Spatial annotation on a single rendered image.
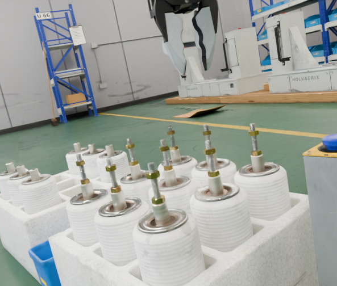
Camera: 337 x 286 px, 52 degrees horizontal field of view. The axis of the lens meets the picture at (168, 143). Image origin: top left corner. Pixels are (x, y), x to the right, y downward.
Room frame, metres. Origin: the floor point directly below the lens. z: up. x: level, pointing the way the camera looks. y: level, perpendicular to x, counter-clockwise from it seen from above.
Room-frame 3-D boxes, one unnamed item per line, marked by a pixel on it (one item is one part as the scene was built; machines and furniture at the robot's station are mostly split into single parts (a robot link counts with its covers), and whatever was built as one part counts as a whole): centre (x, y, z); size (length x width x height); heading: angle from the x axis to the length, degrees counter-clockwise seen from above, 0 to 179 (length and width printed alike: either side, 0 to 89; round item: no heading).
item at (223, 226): (0.54, -0.06, 0.16); 0.10 x 0.10 x 0.18
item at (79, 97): (6.45, 1.51, 0.36); 0.31 x 0.25 x 0.20; 112
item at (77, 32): (6.21, 1.16, 1.45); 0.25 x 0.03 x 0.39; 112
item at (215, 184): (0.54, -0.06, 0.26); 0.02 x 0.02 x 0.03
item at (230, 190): (0.54, -0.06, 0.25); 0.08 x 0.08 x 0.01
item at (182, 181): (0.63, 0.01, 0.25); 0.08 x 0.08 x 0.01
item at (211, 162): (0.54, -0.06, 0.30); 0.01 x 0.01 x 0.08
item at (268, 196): (0.61, -0.16, 0.16); 0.10 x 0.10 x 0.18
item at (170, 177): (0.63, 0.01, 0.26); 0.02 x 0.02 x 0.03
